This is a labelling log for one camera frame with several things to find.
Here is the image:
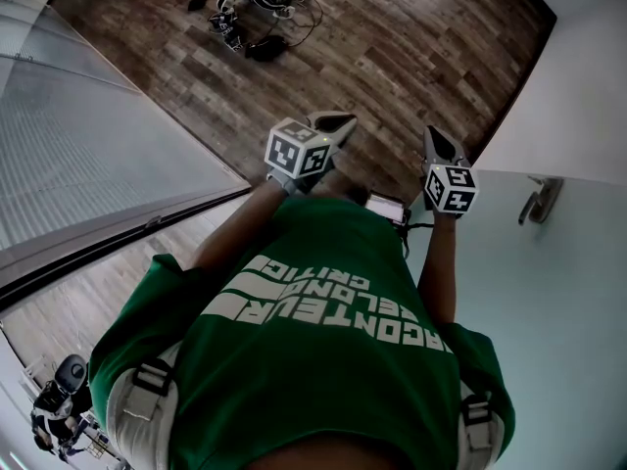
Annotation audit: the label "frosted glass door with handle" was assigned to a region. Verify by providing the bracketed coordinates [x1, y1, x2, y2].
[406, 166, 627, 470]

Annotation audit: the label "black cables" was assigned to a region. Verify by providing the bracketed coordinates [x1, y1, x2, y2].
[244, 0, 325, 51]

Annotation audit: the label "spare hand-held grippers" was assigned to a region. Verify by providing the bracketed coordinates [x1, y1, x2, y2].
[207, 9, 245, 52]

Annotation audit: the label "person's right forearm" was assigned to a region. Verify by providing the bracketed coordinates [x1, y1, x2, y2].
[415, 211, 459, 326]

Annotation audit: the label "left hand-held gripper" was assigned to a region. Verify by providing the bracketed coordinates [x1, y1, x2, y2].
[264, 111, 358, 196]

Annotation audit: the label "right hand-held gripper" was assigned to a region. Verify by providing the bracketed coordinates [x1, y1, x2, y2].
[420, 125, 479, 219]

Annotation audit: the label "glass partition with blinds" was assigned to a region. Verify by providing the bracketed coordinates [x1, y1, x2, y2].
[0, 0, 252, 253]

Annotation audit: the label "green printed t-shirt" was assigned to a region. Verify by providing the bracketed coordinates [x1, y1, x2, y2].
[88, 196, 515, 470]

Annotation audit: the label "black pouch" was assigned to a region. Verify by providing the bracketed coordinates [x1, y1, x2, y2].
[244, 34, 289, 64]

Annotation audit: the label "silver door lever handle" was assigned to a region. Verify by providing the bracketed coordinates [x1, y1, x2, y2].
[517, 174, 565, 227]

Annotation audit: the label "grey shoulder strap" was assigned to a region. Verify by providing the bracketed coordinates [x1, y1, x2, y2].
[457, 391, 506, 470]
[106, 356, 180, 470]

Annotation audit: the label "white framed glass door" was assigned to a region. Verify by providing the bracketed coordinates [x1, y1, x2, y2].
[0, 183, 254, 313]

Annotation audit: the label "small black screen device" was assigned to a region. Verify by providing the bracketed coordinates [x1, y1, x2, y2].
[363, 191, 408, 225]

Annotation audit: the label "person's left forearm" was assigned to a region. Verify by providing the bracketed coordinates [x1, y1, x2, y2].
[188, 178, 290, 274]

